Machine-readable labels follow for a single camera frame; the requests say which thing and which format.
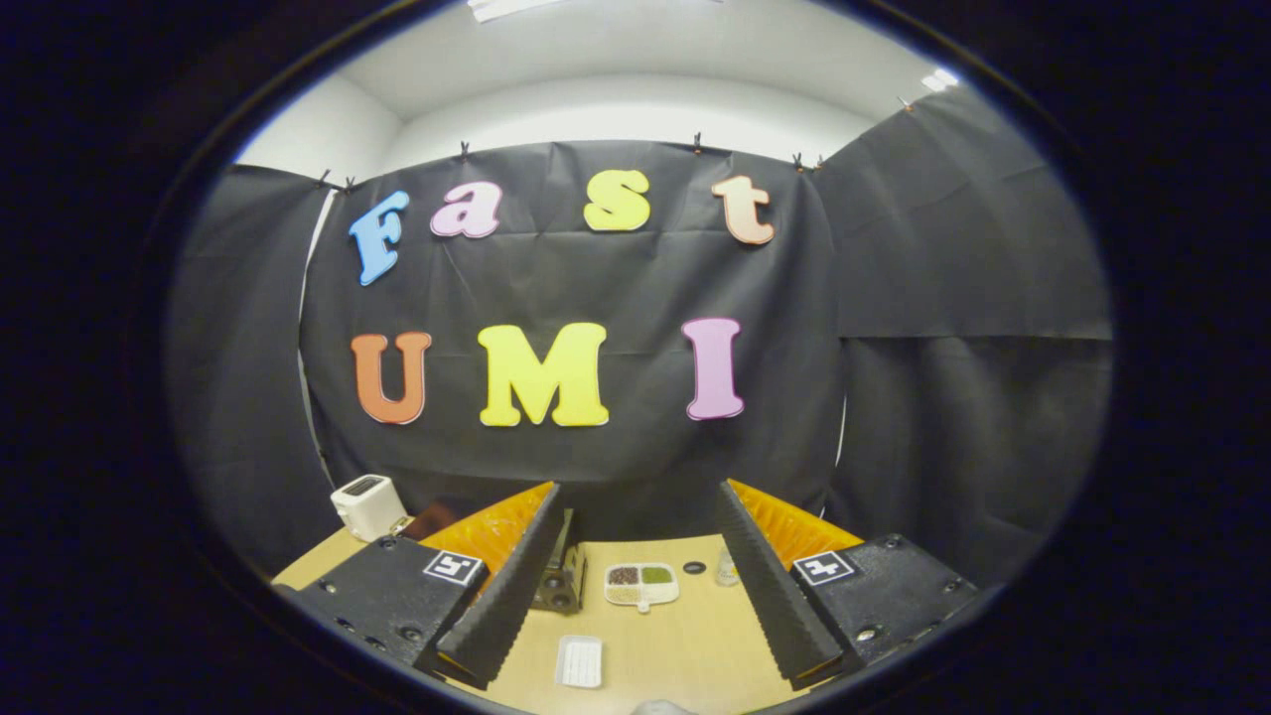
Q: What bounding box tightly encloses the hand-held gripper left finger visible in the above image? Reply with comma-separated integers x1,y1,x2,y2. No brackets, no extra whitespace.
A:
283,482,565,691

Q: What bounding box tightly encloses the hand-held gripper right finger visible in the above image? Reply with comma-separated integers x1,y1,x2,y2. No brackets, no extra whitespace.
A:
715,479,984,693

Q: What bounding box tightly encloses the black toaster oven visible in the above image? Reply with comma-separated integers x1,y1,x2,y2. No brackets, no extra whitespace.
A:
529,508,589,615

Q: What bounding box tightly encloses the white bread toaster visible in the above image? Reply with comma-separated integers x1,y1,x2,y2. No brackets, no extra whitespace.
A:
331,474,408,543

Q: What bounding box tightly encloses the white rectangular tray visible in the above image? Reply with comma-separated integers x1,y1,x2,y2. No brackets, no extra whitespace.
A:
554,636,605,690

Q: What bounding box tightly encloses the white divided dish with grains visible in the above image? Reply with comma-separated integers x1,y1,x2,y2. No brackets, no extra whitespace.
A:
604,562,681,614

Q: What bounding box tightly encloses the row of black cloth clips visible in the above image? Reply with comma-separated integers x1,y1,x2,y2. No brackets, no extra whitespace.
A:
316,95,917,192

